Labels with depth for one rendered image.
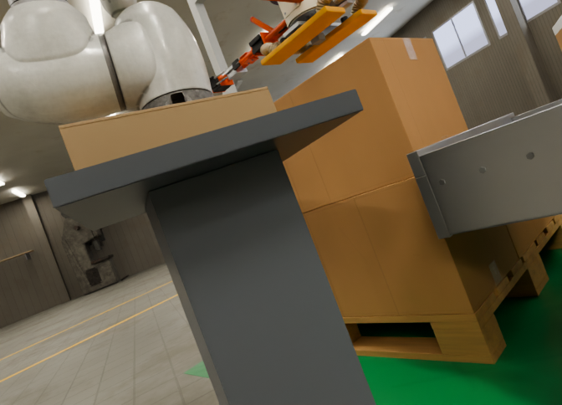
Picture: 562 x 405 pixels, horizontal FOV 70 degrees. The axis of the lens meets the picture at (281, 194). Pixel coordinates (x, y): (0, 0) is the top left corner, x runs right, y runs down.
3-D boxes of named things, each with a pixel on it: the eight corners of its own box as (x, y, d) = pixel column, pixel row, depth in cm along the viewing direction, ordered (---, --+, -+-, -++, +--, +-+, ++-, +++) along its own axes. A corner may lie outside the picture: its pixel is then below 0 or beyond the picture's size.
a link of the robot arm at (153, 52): (219, 80, 79) (186, -19, 81) (124, 100, 74) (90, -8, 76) (211, 111, 95) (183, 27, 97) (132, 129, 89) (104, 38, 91)
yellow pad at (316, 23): (346, 12, 129) (340, -3, 129) (327, 11, 122) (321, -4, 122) (280, 64, 154) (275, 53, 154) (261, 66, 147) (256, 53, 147)
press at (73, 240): (130, 276, 1476) (101, 199, 1480) (130, 278, 1349) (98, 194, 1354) (84, 294, 1418) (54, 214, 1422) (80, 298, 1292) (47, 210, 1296)
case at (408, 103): (476, 147, 136) (432, 38, 137) (422, 174, 109) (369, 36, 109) (344, 192, 180) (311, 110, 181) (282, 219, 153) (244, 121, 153)
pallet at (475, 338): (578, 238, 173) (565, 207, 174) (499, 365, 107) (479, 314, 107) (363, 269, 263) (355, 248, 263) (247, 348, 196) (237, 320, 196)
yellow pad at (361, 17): (378, 14, 142) (373, 2, 142) (362, 13, 135) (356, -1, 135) (312, 63, 167) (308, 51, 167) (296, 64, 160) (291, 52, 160)
